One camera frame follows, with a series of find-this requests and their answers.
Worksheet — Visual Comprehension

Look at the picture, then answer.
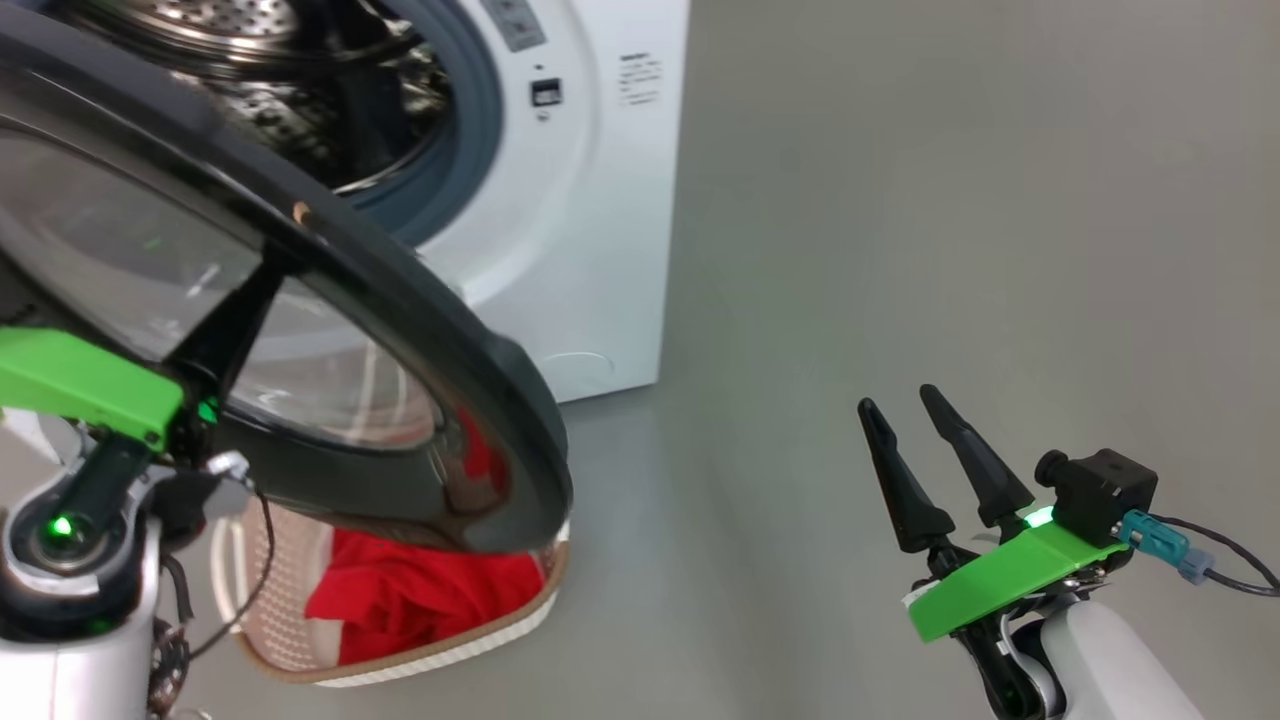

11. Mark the steel perforated washer drum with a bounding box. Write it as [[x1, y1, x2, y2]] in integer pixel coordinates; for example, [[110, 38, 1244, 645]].
[[60, 0, 451, 191]]

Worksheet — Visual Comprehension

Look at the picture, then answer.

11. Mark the cream perforated laundry basket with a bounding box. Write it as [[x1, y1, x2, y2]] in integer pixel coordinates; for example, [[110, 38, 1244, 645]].
[[208, 500, 571, 688]]

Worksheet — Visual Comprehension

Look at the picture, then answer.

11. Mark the printed instruction text label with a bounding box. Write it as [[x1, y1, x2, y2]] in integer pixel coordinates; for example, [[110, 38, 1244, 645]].
[[618, 52, 663, 107]]

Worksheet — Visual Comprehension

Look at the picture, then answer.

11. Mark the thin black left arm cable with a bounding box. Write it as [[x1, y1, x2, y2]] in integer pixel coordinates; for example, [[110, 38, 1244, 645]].
[[150, 480, 277, 720]]

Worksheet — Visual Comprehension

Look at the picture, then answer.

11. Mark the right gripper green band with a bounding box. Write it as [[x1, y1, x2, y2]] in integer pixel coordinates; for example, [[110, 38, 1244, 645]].
[[857, 384, 1131, 717]]

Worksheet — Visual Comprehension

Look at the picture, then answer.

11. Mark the black cable with teal connector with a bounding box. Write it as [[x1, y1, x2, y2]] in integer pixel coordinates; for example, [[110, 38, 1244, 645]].
[[1120, 509, 1280, 599]]

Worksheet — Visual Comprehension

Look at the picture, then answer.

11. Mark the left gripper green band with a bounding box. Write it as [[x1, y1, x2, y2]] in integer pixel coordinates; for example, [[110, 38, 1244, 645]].
[[0, 262, 294, 471]]

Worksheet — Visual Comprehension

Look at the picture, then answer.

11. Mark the round black glass washer door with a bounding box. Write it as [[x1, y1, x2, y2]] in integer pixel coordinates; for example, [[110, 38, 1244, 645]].
[[0, 5, 573, 557]]

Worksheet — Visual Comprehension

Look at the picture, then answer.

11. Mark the grey rubber door gasket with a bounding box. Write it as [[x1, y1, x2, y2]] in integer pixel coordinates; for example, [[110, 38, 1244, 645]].
[[350, 0, 504, 247]]

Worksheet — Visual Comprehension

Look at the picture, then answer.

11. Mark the grey warning sticker on washer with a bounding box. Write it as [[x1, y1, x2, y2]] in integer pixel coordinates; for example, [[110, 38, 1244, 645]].
[[480, 0, 548, 53]]

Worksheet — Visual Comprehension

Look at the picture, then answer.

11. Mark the round filter cover on washer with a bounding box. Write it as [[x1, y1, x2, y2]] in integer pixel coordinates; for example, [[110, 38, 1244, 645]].
[[540, 350, 614, 401]]

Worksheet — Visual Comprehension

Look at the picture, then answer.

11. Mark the white front-load washing machine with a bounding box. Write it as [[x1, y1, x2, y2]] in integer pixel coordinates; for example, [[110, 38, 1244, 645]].
[[40, 0, 691, 403]]

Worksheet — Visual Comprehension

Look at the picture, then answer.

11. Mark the red garment with white trim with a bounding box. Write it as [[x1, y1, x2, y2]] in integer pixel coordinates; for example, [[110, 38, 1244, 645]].
[[305, 410, 546, 666]]

